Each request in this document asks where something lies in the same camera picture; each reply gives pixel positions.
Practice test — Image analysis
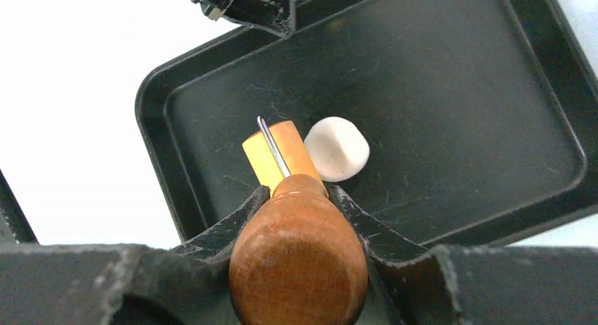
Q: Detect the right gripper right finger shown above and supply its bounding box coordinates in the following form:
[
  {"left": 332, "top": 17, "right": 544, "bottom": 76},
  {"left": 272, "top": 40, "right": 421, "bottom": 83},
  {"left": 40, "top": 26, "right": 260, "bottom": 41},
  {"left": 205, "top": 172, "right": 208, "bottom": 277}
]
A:
[{"left": 327, "top": 184, "right": 597, "bottom": 324}]

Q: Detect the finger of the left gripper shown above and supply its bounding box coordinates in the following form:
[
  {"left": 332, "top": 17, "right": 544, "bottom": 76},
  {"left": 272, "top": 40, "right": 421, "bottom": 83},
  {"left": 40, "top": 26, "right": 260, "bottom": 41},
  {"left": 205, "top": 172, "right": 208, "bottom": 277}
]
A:
[{"left": 191, "top": 0, "right": 297, "bottom": 38}]

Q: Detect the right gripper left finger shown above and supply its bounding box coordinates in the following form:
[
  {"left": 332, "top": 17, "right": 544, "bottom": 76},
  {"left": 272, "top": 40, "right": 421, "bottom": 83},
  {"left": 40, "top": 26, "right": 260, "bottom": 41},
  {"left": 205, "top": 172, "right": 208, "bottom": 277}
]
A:
[{"left": 1, "top": 186, "right": 270, "bottom": 324}]

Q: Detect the wooden dough roller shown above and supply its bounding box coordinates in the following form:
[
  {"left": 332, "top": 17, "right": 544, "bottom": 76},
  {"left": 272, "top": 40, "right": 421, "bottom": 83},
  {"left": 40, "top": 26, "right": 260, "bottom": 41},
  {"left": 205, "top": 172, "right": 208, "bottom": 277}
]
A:
[{"left": 228, "top": 117, "right": 368, "bottom": 324}]

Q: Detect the white dough ball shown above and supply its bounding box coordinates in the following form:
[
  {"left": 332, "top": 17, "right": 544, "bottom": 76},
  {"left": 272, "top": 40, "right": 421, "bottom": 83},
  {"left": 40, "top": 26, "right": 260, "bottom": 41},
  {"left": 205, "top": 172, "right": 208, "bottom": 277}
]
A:
[{"left": 304, "top": 116, "right": 370, "bottom": 183}]

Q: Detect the black baking tray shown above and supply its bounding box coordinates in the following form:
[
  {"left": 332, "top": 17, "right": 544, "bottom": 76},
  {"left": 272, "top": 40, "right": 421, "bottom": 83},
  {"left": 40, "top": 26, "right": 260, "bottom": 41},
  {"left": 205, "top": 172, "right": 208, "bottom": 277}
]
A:
[{"left": 135, "top": 0, "right": 597, "bottom": 245}]

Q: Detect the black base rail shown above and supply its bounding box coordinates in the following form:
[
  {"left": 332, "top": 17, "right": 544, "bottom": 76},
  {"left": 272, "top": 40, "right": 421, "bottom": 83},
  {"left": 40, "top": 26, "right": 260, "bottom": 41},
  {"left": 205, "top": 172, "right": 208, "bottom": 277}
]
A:
[{"left": 1, "top": 173, "right": 39, "bottom": 245}]

